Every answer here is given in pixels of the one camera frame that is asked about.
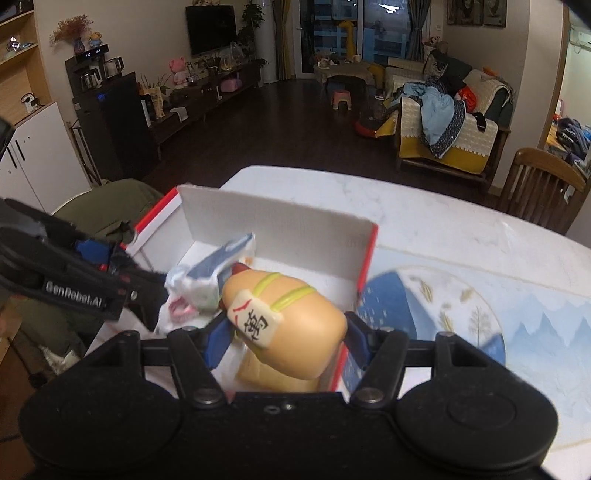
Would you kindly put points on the olive green chair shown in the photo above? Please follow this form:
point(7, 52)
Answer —
point(111, 205)

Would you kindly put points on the low coffee table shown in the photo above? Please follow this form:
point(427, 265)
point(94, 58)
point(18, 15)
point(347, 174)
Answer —
point(344, 71)

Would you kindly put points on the pink plastic stool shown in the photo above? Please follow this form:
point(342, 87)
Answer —
point(342, 99)

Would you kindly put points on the sofa with yellow cover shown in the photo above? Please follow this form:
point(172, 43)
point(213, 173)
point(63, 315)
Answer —
point(475, 143)

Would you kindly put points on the yellow squishy toy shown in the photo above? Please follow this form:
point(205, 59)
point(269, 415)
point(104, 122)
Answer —
point(286, 318)

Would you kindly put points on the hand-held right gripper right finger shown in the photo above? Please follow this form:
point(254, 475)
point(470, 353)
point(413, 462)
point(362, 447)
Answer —
point(358, 341)

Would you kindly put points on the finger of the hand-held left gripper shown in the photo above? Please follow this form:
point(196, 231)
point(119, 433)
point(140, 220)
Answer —
point(99, 251)
point(145, 295)

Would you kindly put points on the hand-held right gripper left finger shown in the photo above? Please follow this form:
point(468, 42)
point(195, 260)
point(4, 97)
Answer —
point(216, 344)

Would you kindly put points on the pink plush toy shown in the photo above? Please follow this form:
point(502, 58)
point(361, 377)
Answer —
point(178, 71)

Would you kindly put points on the bed with clutter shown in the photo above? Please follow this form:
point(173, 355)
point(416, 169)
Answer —
point(570, 136)

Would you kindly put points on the green potted plant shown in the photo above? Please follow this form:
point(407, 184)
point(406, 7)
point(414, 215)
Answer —
point(251, 18)

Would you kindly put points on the wooden wall shelf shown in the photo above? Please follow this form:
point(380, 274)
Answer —
point(23, 69)

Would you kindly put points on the white cabinet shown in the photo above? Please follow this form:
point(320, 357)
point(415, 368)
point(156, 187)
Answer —
point(41, 161)

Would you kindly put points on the yellow giraffe toy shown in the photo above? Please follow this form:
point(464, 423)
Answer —
point(348, 39)

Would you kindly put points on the flat screen television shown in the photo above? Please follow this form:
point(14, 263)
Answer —
point(210, 30)

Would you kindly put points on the yellow curtain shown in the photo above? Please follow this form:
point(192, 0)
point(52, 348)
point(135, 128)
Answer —
point(281, 41)

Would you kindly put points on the vase with dried flowers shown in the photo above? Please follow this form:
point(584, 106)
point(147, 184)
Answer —
point(74, 34)

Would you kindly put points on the blue white plastic bag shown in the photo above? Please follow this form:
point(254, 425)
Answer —
point(203, 281)

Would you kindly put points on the wooden chair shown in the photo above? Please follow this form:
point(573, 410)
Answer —
point(540, 189)

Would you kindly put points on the dark television cabinet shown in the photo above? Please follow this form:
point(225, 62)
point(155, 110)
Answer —
point(203, 101)

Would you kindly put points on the packed bread slice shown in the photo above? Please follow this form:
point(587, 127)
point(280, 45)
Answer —
point(277, 378)

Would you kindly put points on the black water dispenser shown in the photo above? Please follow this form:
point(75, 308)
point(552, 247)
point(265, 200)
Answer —
point(115, 129)

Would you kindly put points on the dark framed wall pictures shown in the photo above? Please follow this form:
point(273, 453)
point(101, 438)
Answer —
point(475, 11)

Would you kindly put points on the pile of clothes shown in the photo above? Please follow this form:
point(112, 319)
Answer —
point(436, 117)

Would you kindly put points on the grey blue curtain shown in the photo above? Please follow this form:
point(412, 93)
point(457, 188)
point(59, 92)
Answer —
point(418, 27)

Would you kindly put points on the red cardboard box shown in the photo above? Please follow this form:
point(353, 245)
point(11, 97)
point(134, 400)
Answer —
point(277, 235)

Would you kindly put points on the printed blue table mat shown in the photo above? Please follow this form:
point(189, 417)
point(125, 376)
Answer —
point(531, 332)

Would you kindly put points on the white tower air conditioner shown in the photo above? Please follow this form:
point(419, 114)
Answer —
point(267, 41)

